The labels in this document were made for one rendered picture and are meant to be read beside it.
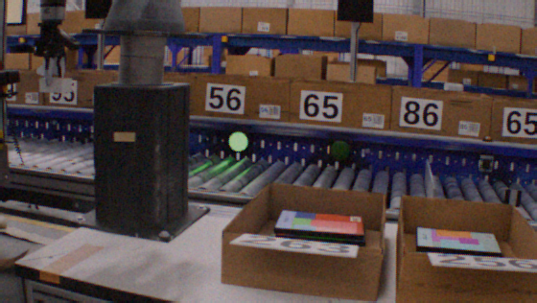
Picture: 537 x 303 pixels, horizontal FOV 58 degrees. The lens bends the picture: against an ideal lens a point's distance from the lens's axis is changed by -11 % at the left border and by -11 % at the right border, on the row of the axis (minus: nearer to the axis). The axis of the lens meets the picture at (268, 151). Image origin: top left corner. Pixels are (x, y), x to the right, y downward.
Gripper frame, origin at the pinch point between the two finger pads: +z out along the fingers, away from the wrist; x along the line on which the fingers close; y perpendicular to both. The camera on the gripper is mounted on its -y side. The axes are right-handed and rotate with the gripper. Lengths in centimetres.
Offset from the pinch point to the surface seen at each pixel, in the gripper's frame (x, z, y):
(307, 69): -486, 7, 12
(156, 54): 33, -9, -55
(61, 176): 0.0, 31.6, -2.1
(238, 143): -53, 25, -47
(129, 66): 36, -7, -50
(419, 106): -62, 6, -114
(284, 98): -61, 7, -62
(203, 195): -1, 31, -54
